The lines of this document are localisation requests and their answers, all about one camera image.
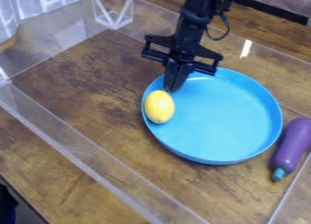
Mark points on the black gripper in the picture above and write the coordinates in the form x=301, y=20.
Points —
x=178, y=73

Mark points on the yellow lemon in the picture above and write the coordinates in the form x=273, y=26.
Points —
x=159, y=107

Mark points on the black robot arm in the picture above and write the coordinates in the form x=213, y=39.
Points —
x=197, y=14

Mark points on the blue round tray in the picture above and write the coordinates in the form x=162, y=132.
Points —
x=227, y=119

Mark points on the black bar on background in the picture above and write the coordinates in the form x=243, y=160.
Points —
x=297, y=18

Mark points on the purple toy eggplant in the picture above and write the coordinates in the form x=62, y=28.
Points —
x=295, y=143

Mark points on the white patterned curtain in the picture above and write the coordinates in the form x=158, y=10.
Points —
x=15, y=10

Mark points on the clear acrylic enclosure wall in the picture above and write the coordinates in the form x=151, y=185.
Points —
x=77, y=151

